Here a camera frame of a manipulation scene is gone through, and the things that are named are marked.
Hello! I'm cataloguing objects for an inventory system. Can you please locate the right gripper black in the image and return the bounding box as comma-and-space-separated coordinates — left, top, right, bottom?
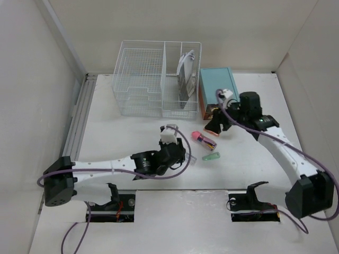
204, 100, 248, 134

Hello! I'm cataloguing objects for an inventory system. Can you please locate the pink cap clear tube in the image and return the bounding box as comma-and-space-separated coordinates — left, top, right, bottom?
191, 131, 217, 151

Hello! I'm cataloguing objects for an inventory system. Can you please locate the teal orange drawer box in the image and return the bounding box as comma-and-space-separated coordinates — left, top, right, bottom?
199, 67, 239, 120

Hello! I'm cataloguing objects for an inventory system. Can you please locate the grey setup guide booklet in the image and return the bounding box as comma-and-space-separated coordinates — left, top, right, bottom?
176, 59, 195, 109

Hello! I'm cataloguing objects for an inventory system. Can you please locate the orange translucent capsule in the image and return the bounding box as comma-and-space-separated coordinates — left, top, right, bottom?
203, 128, 220, 137

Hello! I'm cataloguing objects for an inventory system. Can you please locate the blue cap spray bottle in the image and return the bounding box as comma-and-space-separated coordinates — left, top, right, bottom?
185, 152, 197, 166

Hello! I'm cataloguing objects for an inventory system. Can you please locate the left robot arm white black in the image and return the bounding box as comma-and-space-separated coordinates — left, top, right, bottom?
38, 138, 186, 210

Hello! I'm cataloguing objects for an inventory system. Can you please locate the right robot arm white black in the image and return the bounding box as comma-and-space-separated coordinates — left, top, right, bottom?
204, 89, 338, 219

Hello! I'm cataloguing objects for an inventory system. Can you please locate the green translucent capsule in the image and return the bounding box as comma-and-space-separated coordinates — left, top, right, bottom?
202, 152, 220, 161

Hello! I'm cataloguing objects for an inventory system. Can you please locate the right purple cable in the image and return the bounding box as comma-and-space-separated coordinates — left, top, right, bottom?
215, 89, 339, 234

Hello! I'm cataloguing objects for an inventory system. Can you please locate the purple cable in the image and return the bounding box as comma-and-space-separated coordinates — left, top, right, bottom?
215, 89, 339, 234
37, 125, 192, 254

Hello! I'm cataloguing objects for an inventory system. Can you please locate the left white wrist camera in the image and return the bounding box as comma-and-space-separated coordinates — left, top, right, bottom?
160, 124, 179, 144

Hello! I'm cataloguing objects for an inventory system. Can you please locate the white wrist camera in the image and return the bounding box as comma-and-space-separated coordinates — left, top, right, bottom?
218, 89, 234, 108
160, 124, 179, 144

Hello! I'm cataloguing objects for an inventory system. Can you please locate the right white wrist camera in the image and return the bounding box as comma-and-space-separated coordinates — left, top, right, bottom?
218, 89, 234, 108

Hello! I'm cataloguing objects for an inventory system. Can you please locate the white wire desk organizer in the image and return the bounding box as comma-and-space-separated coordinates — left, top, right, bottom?
112, 40, 201, 120

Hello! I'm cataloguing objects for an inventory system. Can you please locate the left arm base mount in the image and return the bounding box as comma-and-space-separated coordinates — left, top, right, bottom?
85, 183, 136, 223

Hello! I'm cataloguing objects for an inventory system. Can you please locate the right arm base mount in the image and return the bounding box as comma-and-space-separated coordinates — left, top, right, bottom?
227, 181, 280, 222

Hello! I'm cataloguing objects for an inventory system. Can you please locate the aluminium rail frame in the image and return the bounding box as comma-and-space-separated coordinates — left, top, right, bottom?
59, 73, 98, 161

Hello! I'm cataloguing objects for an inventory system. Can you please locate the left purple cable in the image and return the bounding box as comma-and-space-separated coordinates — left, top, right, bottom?
37, 125, 192, 254

